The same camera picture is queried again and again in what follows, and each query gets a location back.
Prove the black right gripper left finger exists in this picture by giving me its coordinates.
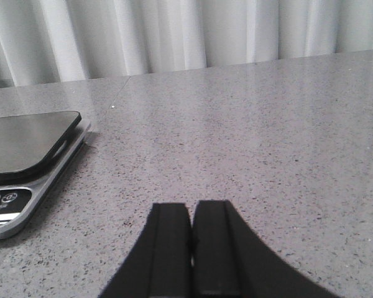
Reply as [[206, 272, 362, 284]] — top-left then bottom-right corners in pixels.
[[100, 203, 191, 297]]

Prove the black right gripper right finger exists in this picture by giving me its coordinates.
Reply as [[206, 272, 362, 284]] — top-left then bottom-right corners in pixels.
[[193, 201, 335, 297]]

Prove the silver black kitchen scale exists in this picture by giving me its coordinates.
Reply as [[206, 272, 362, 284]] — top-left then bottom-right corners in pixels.
[[0, 111, 91, 240]]

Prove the white pleated curtain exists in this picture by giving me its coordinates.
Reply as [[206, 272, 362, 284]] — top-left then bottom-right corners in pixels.
[[0, 1, 373, 88]]

